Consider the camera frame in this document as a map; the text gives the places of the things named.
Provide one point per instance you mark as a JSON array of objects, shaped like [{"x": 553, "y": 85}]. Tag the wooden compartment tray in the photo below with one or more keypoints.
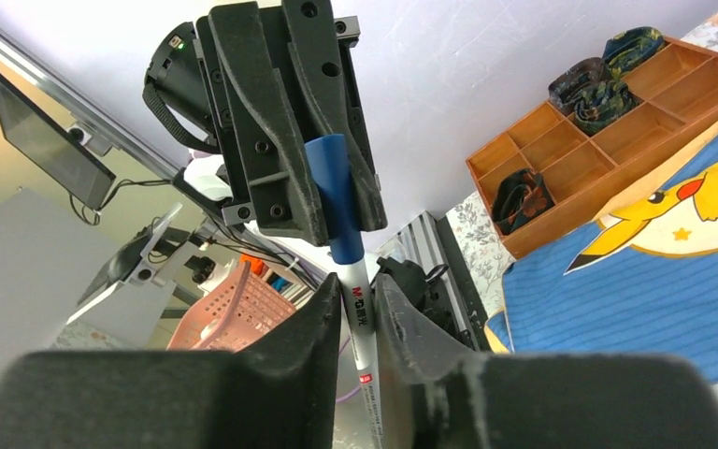
[{"x": 677, "y": 90}]

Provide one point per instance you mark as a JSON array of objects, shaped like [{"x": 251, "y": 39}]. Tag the dark rolled fabric middle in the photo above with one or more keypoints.
[{"x": 601, "y": 104}]

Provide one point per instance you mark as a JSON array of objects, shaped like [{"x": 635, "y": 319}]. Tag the blue marker cap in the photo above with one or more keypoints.
[{"x": 330, "y": 169}]

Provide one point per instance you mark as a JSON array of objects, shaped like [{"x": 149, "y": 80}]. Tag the dark rolled fabric lower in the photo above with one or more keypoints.
[{"x": 521, "y": 197}]

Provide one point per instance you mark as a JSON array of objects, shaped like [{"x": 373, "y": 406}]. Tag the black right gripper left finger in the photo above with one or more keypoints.
[{"x": 280, "y": 392}]

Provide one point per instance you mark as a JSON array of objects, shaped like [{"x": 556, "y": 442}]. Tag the black monitor screen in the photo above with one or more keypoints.
[{"x": 50, "y": 147}]

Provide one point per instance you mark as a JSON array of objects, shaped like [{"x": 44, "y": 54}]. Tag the blue capped whiteboard marker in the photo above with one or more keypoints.
[{"x": 358, "y": 303}]

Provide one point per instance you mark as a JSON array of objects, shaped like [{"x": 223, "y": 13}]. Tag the blue pikachu cloth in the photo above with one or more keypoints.
[{"x": 642, "y": 279}]

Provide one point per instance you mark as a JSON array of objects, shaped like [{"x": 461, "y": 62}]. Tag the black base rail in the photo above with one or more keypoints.
[{"x": 425, "y": 260}]

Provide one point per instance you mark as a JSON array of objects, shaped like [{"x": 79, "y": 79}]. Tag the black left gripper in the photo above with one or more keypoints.
[{"x": 276, "y": 78}]

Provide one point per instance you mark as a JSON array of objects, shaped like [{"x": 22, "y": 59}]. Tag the dark rolled fabric top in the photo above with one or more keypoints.
[{"x": 632, "y": 48}]

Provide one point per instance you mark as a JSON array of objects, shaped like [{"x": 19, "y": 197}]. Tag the dark rolled fabric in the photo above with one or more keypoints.
[
  {"x": 521, "y": 197},
  {"x": 601, "y": 104},
  {"x": 565, "y": 90},
  {"x": 632, "y": 48}
]

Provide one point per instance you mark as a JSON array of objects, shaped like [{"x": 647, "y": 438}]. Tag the dark rolled fabric left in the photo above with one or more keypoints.
[{"x": 565, "y": 90}]

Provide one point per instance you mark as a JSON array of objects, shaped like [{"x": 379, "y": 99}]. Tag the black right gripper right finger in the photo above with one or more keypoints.
[{"x": 437, "y": 393}]

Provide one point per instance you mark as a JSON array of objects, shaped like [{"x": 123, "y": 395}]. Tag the pink plastic basket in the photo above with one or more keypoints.
[{"x": 239, "y": 311}]

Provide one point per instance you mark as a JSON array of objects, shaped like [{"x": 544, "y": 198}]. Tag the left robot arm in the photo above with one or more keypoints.
[{"x": 174, "y": 93}]

